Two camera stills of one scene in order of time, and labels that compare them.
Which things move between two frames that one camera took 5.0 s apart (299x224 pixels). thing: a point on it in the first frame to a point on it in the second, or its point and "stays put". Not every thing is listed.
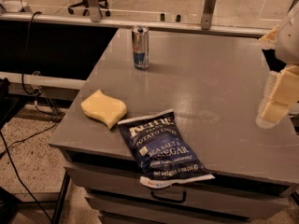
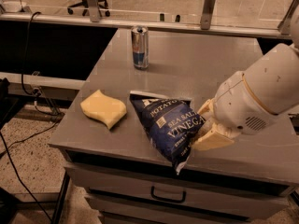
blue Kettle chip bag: [160, 150] to [169, 123]
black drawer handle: [169, 199] stays put
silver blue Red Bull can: [140, 41] stays put
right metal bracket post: [208, 7] stays put
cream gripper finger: [268, 41] to [208, 106]
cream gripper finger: [281, 93] to [213, 140]
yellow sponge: [104, 108] stays put
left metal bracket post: [94, 7] stays put
